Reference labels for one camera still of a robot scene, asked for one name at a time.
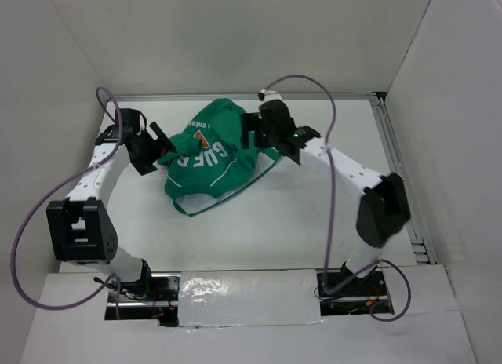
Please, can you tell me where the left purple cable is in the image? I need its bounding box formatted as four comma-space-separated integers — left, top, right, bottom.
13, 86, 126, 320

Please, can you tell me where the green jacket with white lettering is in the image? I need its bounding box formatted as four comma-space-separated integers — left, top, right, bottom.
158, 98, 281, 217

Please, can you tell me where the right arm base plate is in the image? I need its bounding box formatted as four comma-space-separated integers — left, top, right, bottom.
313, 271, 394, 317

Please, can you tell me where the silver tape patch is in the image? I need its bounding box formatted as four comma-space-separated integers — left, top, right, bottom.
178, 269, 322, 327

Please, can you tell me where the aluminium frame rail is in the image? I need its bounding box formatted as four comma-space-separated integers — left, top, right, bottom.
105, 89, 436, 265

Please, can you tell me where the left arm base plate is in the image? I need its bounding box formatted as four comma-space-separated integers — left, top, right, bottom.
104, 272, 181, 327

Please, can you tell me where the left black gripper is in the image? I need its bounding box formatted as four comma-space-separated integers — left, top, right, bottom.
132, 122, 176, 176

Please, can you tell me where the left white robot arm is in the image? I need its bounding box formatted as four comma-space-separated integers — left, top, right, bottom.
46, 108, 176, 300

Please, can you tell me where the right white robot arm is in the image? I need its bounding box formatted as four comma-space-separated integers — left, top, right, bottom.
241, 91, 411, 295

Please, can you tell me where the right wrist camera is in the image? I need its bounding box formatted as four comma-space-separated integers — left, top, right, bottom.
257, 89, 282, 104

